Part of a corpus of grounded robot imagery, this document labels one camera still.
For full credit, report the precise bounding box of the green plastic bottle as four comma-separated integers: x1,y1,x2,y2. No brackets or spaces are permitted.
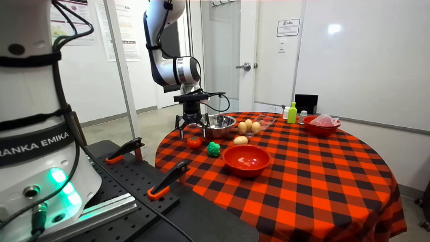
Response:
287,100,299,125

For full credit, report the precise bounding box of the paper wall poster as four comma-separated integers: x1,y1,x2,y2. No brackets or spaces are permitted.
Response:
96,1,142,61
50,0,99,44

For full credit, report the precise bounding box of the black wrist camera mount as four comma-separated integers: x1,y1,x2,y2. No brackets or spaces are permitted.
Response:
173,90,228,103

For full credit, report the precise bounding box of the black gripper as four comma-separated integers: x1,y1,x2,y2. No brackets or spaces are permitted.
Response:
174,99,212,139

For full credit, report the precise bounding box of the black wall holder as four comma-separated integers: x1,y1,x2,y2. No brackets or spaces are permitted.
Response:
295,92,320,115

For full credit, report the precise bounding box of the black camera cable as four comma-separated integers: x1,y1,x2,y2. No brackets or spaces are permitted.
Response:
201,92,233,114

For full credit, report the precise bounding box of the clear plastic bag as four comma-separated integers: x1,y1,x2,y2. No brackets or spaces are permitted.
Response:
308,113,336,127

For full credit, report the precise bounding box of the loose beige egg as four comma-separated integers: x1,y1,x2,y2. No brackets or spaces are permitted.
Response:
233,134,250,146

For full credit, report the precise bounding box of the red toy tomato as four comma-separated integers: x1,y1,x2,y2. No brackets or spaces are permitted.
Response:
186,135,205,150

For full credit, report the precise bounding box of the white door with window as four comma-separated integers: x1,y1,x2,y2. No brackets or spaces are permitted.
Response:
199,0,260,113

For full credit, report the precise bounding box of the aluminium rail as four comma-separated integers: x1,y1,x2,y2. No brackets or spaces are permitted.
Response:
40,192,140,242

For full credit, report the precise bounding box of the red bowl with bag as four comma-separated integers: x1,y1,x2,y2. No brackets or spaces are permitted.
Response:
303,114,343,138

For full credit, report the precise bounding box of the white wall sign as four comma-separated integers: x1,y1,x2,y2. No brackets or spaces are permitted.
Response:
276,17,302,39

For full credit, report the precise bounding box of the red black checkered tablecloth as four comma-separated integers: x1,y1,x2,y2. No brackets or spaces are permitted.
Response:
154,110,409,242

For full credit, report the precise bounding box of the silver metal bowl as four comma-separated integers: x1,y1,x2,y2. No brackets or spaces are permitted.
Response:
203,113,238,139

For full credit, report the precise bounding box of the white metal post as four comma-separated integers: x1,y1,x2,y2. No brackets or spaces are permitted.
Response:
103,0,142,141

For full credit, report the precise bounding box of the black orange bar clamp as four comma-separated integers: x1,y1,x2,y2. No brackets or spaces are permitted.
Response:
104,137,146,166
147,158,193,201

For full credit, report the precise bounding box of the green toy vegetable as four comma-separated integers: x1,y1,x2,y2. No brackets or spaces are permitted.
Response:
206,141,224,158

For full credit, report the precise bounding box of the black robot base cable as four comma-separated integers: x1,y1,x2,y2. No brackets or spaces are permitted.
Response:
0,0,97,234

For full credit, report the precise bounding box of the empty red bowl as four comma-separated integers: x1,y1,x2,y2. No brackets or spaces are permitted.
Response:
222,143,272,180

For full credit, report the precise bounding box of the large wall whiteboard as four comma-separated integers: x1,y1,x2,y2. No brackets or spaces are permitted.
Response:
295,0,430,134

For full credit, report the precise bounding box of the clear plastic egg carton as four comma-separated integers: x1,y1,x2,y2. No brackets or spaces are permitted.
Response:
237,114,277,135

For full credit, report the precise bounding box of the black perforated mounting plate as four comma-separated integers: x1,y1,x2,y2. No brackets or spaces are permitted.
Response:
66,138,261,242

